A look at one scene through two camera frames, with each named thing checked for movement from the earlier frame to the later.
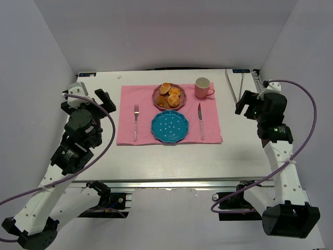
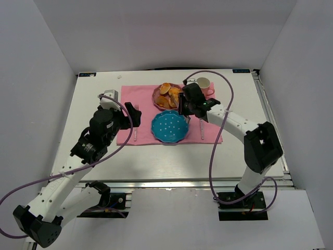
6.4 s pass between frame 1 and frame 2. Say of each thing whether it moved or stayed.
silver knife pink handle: stayed
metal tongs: moved
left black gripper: moved
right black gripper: moved
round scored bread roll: stayed
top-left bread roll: stayed
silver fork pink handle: stayed
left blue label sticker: stayed
